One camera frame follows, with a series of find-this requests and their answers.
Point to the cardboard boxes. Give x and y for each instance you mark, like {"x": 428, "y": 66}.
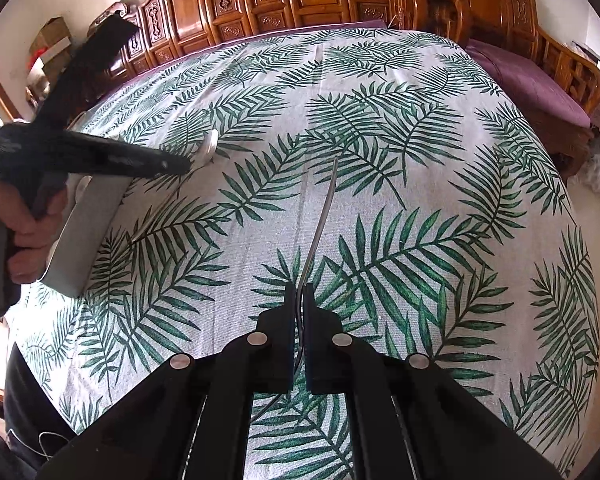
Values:
{"x": 50, "y": 50}

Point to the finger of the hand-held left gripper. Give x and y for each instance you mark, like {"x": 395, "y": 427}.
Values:
{"x": 95, "y": 60}
{"x": 130, "y": 162}

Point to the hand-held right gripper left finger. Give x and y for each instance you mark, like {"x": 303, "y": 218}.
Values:
{"x": 280, "y": 350}

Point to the metal fork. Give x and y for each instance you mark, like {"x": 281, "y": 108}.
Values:
{"x": 326, "y": 207}

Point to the person's left hand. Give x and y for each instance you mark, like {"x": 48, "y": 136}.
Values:
{"x": 35, "y": 245}

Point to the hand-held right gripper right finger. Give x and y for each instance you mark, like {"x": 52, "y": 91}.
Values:
{"x": 320, "y": 350}

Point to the purple seat cushion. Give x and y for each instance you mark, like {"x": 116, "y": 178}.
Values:
{"x": 530, "y": 80}

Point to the leaf-printed tablecloth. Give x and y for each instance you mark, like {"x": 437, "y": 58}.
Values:
{"x": 430, "y": 260}

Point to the large cream plastic spoon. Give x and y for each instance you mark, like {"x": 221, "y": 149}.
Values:
{"x": 207, "y": 147}

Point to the carved wooden chair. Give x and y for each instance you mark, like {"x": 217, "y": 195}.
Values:
{"x": 430, "y": 15}

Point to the wooden bench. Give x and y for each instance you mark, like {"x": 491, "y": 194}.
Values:
{"x": 565, "y": 70}

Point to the grey utensil box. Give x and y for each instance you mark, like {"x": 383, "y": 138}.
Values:
{"x": 85, "y": 230}

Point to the person's dark clothing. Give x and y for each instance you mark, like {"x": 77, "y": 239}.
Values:
{"x": 30, "y": 410}

